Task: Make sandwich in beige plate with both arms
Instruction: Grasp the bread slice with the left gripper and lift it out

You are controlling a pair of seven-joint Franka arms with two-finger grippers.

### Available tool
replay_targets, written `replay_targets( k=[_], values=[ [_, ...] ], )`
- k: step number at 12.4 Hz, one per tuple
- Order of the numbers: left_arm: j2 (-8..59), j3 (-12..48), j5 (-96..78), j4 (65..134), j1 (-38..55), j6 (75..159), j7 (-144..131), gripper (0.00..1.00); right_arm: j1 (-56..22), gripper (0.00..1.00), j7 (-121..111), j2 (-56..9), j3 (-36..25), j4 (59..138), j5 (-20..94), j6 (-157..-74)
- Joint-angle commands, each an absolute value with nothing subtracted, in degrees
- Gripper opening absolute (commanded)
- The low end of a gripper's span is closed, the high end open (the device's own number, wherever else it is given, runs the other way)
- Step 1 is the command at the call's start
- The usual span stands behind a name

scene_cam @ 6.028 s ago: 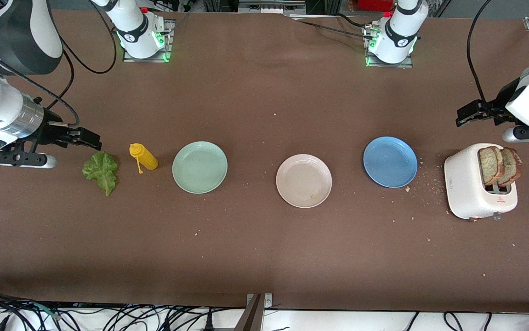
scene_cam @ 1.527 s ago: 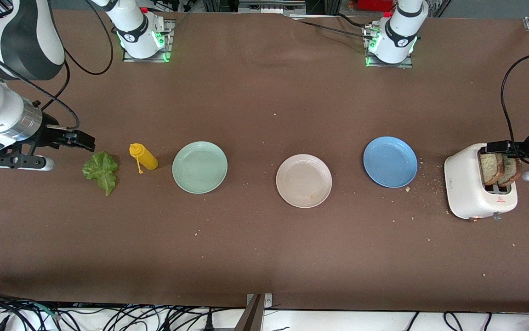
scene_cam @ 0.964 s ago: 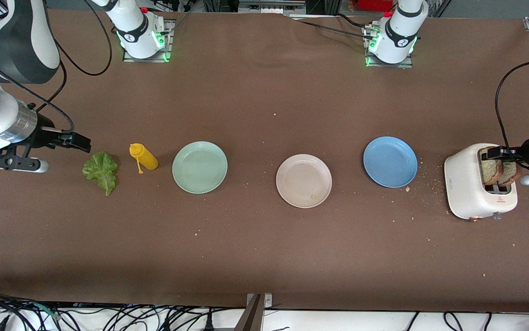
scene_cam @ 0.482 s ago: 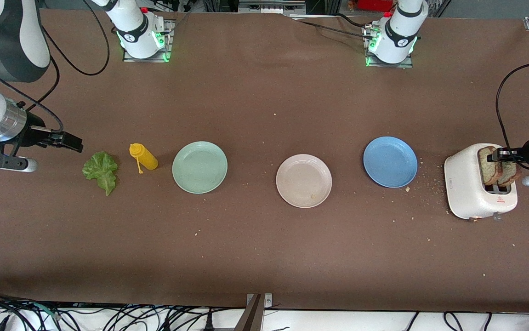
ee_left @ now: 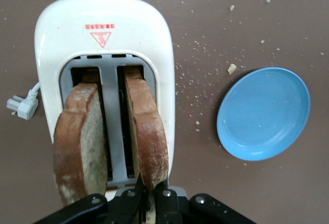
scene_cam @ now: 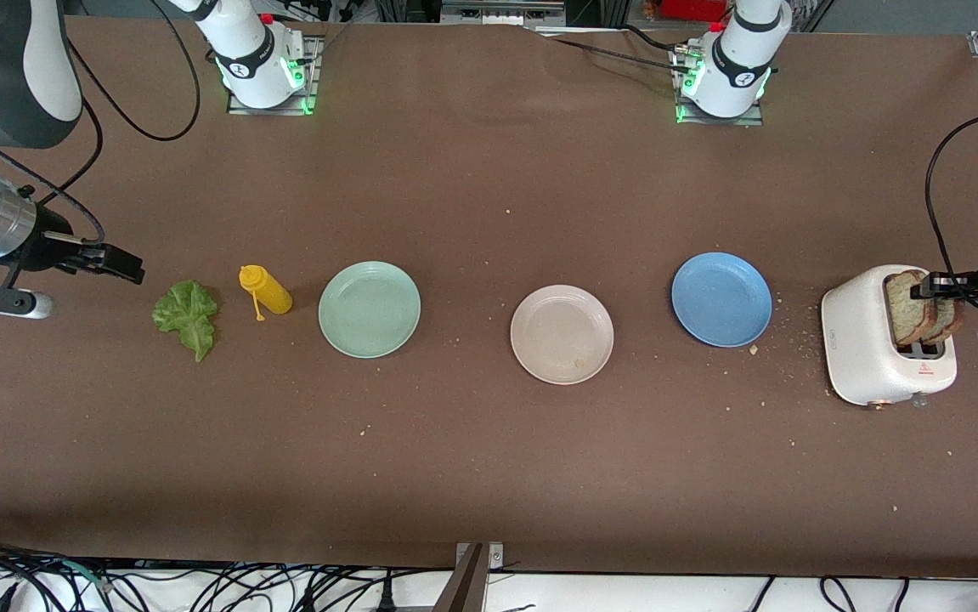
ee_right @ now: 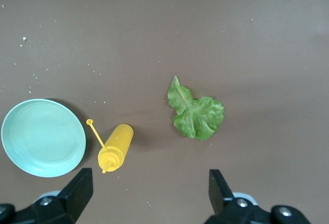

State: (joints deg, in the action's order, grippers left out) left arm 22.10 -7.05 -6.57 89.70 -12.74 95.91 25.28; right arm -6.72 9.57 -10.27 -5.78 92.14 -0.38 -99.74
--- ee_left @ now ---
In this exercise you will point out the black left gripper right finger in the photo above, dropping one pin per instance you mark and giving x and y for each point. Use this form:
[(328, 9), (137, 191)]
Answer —
[(169, 208)]

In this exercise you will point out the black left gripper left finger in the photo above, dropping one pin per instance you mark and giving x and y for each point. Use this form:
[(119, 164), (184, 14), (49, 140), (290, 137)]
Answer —
[(123, 206)]

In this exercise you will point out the brown-crust bread slice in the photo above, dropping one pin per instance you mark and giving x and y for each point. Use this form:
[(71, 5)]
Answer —
[(151, 136), (77, 136)]

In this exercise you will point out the blue round plate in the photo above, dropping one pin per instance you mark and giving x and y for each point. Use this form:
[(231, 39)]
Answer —
[(263, 113)]

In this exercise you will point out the white toaster power plug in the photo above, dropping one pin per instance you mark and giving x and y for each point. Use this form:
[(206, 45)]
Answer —
[(24, 105)]

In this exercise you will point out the large bread crumb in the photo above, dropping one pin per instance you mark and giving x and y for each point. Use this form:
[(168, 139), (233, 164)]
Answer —
[(231, 69)]

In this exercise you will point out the white two-slot toaster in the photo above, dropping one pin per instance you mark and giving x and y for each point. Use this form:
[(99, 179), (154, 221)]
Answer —
[(102, 18)]

